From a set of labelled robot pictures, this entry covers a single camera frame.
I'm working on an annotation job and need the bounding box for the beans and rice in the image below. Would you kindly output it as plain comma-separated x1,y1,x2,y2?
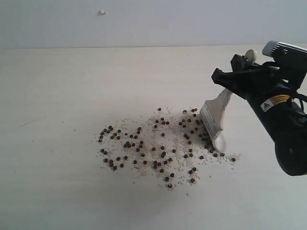
94,107,240,191

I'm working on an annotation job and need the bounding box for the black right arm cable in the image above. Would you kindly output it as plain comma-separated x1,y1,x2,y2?
291,90,307,125

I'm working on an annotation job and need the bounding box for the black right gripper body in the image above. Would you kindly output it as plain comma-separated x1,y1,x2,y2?
230,54,300,100

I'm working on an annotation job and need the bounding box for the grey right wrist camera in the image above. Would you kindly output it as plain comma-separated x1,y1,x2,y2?
262,41,307,80

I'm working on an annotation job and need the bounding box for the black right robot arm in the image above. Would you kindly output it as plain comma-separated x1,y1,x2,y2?
212,54,307,176

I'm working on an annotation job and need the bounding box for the white paint brush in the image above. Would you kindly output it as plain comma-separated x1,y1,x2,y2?
200,49,258,153

